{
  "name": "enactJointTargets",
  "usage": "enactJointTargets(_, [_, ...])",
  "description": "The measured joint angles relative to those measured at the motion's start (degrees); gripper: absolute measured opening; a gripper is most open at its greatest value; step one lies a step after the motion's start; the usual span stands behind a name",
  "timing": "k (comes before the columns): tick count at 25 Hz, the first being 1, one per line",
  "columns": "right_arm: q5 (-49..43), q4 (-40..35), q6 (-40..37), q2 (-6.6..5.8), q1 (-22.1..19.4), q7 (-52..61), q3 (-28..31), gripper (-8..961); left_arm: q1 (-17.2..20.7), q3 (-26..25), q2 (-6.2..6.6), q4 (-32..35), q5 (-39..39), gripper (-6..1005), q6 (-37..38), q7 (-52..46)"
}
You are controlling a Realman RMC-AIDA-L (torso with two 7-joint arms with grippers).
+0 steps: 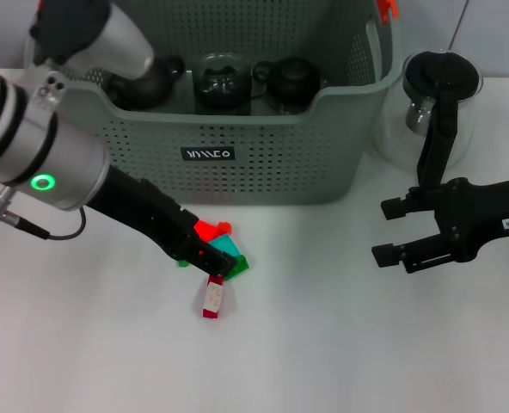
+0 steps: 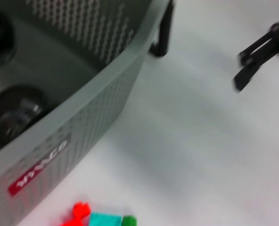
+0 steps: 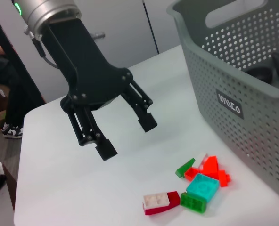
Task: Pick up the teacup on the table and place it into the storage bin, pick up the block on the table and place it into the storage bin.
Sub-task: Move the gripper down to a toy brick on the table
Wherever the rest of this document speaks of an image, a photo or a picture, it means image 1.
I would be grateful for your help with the white and red block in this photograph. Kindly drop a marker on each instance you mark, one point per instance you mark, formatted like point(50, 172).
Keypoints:
point(210, 315)

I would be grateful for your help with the black clay teapot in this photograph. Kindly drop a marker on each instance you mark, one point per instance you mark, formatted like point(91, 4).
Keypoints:
point(151, 90)

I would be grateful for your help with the large green toy brick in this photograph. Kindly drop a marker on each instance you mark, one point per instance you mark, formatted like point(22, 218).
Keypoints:
point(241, 269)

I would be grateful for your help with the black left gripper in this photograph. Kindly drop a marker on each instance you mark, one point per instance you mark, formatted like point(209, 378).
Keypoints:
point(151, 215)

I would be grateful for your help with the orange bin latch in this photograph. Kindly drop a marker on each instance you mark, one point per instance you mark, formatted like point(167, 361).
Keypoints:
point(387, 9)

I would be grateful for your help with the grey-green perforated storage bin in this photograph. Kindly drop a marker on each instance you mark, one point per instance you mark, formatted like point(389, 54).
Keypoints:
point(280, 155)

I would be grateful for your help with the teal square toy brick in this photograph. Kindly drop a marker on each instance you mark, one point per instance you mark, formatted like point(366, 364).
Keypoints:
point(228, 245)

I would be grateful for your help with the white toy brick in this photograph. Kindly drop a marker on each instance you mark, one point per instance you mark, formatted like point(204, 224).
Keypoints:
point(214, 294)

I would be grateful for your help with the large red slope brick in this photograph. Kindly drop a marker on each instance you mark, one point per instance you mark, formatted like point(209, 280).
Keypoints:
point(207, 230)

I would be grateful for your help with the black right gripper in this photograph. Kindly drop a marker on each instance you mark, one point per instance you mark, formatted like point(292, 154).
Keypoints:
point(482, 215)

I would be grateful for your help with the small green toy brick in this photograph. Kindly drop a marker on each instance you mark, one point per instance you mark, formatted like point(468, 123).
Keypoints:
point(182, 263)

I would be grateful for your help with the small red toy brick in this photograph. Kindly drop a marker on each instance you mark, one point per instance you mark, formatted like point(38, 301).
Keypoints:
point(225, 227)

